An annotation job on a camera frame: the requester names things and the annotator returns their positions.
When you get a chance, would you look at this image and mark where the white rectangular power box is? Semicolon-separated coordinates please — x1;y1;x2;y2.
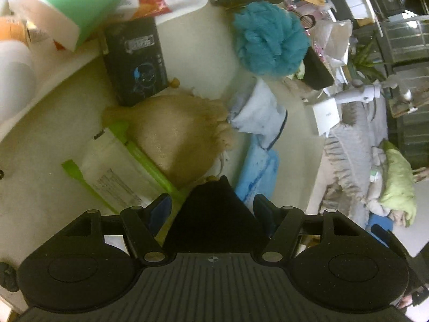
312;99;342;138

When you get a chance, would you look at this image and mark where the light green pillow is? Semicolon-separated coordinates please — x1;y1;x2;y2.
379;140;418;227

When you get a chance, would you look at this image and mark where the black box with blue print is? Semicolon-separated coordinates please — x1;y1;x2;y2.
102;17;170;107

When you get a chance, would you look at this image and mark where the crumpled clear plastic wrap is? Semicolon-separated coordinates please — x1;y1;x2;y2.
312;18;354;85

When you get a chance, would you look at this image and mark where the blue sponge cloth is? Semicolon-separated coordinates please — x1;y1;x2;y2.
235;136;280;208

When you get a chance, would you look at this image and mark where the white plastic bottle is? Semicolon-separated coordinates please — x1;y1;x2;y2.
0;38;37;125

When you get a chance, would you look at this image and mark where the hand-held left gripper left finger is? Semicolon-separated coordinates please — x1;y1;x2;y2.
63;194;173;266

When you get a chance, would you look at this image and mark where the grey ruffled blanket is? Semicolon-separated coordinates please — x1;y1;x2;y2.
318;101;389;222

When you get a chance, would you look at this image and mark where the dark soft cloth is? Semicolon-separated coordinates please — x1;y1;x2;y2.
164;176;258;256

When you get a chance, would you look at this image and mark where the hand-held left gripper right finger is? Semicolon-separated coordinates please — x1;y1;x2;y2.
252;193;364;266

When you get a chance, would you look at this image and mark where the spiky green plant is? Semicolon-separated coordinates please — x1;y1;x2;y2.
349;38;389;82

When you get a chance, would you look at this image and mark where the teal mesh bath loofah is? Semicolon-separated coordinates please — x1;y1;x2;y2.
232;2;310;78

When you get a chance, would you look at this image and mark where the white packet with green edge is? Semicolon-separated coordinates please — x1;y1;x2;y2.
61;121;186;209

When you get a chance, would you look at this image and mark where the orange box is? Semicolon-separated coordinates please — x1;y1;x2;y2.
0;17;32;46

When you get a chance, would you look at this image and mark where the green and white tissue box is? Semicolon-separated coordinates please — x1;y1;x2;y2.
4;0;135;52

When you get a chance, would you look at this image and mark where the beige fuzzy plush cloth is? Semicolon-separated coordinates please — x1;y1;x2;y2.
102;94;237;188

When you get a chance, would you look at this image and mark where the white cloth with navy trim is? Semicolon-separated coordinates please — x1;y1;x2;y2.
228;78;289;151

